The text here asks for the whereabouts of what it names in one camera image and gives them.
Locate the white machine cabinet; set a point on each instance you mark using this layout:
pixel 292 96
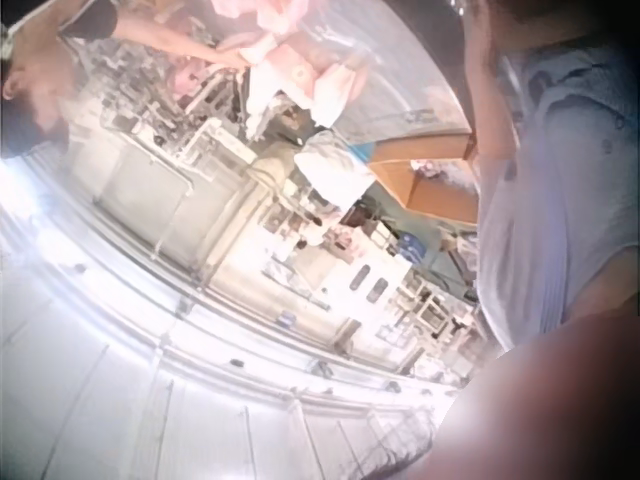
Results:
pixel 367 285

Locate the white plastic bag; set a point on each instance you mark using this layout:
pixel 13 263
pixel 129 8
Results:
pixel 334 166

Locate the brown cardboard box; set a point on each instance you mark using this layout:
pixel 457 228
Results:
pixel 432 196

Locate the white cloth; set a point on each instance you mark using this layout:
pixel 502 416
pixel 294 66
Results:
pixel 265 97

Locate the pile of pink garments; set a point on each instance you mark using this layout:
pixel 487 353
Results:
pixel 300 70

